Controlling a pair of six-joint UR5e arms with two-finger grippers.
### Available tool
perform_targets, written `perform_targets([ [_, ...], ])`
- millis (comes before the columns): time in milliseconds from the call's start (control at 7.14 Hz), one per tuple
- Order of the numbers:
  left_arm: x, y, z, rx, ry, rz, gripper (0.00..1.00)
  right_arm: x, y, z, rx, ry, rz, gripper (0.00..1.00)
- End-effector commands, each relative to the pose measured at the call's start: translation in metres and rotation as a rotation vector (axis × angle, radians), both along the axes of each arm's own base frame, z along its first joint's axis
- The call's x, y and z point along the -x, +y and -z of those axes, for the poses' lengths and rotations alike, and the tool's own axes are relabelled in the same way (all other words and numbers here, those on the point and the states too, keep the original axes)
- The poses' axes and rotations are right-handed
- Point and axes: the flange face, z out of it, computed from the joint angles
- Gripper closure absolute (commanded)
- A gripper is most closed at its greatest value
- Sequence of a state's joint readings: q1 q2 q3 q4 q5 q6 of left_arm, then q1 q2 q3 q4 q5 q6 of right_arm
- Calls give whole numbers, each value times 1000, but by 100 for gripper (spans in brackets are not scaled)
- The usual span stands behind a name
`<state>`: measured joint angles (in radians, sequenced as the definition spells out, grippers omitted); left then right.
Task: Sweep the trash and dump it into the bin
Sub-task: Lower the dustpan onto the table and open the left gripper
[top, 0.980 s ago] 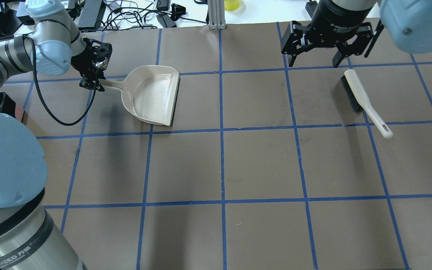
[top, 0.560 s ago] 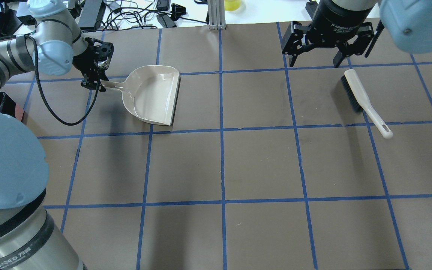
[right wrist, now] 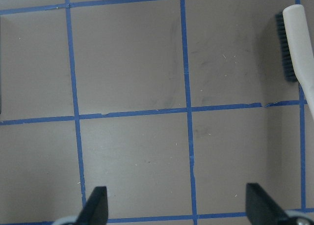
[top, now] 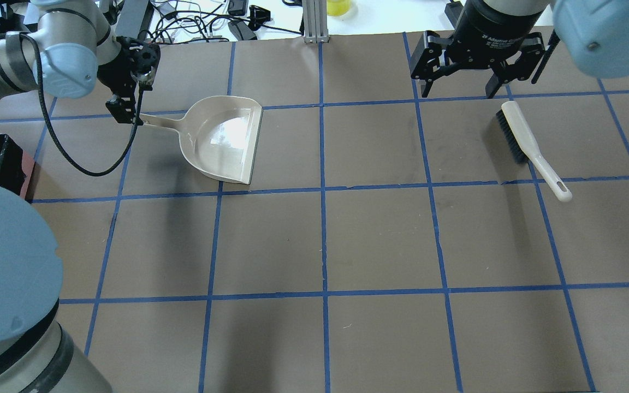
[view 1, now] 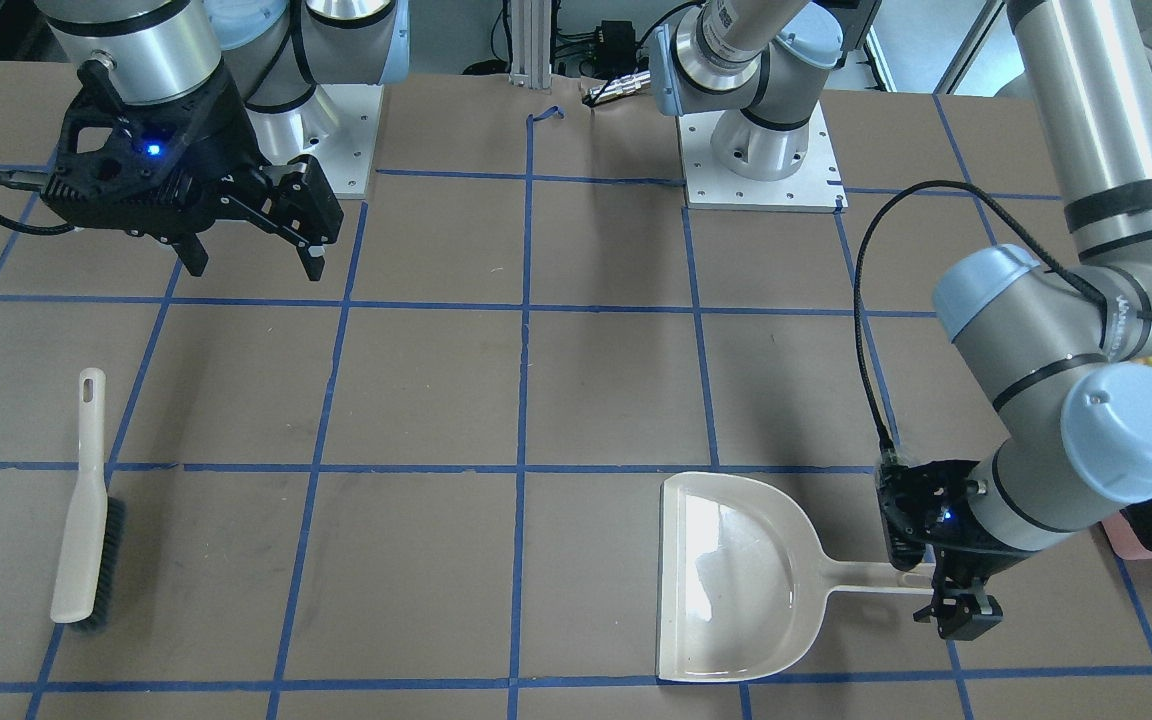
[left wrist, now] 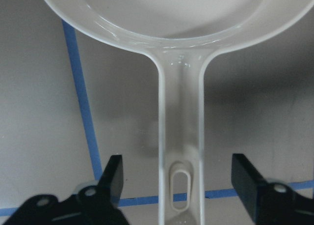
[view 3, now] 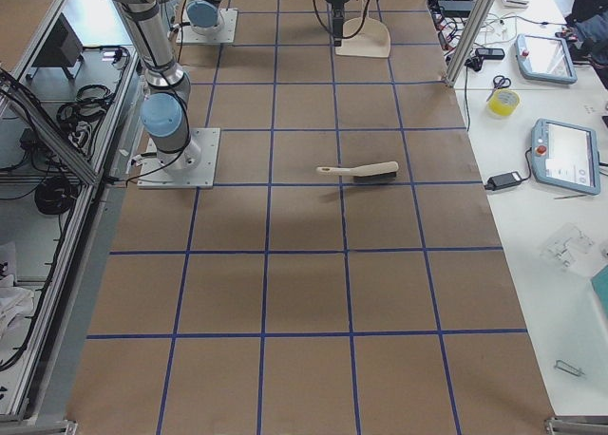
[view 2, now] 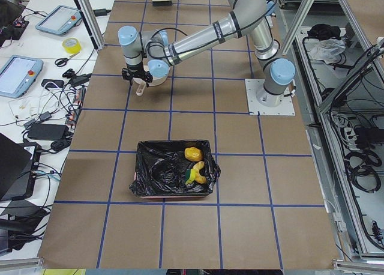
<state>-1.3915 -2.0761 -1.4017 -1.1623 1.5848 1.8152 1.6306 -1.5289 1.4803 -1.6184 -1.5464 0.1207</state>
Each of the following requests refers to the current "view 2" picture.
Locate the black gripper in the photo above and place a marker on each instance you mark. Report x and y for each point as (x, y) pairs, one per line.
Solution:
(134, 69)

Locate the brown potato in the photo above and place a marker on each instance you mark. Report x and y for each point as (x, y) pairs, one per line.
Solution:
(193, 154)

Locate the yellow sponge piece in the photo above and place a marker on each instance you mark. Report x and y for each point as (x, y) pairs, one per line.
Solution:
(190, 176)

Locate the pale melon rind slice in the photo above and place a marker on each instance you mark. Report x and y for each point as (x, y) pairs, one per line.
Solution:
(196, 173)

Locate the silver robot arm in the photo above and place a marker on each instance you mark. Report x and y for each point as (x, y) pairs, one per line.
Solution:
(149, 54)

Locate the bin with black liner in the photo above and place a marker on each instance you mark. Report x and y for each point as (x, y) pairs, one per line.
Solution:
(160, 170)

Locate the yellow tape roll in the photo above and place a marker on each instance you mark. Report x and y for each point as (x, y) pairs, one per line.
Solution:
(71, 45)

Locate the far teach pendant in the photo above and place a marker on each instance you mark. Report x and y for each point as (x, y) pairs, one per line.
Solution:
(60, 20)

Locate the teach pendant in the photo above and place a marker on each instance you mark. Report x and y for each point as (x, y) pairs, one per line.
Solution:
(18, 74)
(60, 20)

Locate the near teach pendant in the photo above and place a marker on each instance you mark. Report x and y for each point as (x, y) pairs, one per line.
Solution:
(18, 74)

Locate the black handled scissors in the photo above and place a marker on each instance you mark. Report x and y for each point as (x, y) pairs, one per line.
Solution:
(61, 62)

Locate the aluminium frame post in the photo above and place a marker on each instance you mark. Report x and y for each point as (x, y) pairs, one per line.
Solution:
(85, 9)

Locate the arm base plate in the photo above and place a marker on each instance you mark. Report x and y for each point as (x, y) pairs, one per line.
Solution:
(262, 103)

